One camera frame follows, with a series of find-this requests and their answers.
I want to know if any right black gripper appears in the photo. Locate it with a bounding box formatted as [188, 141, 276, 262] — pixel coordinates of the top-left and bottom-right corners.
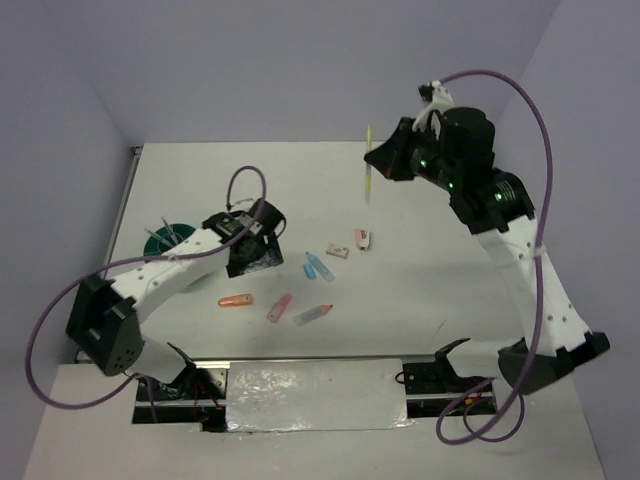
[364, 116, 456, 188]

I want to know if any yellow clear pen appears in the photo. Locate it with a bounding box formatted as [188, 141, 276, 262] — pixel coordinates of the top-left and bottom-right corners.
[364, 124, 373, 204]

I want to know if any blue clear pen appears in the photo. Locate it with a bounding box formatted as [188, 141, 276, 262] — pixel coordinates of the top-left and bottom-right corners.
[160, 216, 180, 245]

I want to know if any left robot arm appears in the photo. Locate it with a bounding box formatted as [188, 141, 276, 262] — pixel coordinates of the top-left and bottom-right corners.
[66, 201, 287, 399]

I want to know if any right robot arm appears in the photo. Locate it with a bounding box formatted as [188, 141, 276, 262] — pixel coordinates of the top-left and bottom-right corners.
[364, 107, 610, 395]

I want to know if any blue marker cap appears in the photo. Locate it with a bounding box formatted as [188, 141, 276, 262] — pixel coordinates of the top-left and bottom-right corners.
[303, 263, 317, 280]

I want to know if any blue highlighter body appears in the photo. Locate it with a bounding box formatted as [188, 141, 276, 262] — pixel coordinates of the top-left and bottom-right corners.
[306, 252, 335, 282]

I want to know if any pink correction tape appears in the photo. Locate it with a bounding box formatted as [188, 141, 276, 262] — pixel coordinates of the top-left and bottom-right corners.
[266, 293, 293, 324]

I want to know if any small white eraser box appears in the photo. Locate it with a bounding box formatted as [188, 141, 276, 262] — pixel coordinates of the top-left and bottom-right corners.
[326, 242, 350, 259]

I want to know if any orange tip highlighter body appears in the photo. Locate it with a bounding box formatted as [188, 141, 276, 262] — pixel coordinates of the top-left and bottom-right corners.
[293, 304, 333, 326]

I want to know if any teal round organizer container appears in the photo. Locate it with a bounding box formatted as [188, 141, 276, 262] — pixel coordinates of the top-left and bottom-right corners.
[143, 223, 195, 256]

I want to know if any silver foil sheet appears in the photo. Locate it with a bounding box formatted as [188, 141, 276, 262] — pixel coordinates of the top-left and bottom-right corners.
[226, 359, 412, 433]

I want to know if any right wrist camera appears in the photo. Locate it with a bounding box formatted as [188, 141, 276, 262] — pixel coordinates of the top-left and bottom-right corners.
[412, 80, 455, 131]

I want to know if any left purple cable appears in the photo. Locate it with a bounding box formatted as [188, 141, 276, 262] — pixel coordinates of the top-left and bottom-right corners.
[24, 166, 269, 410]

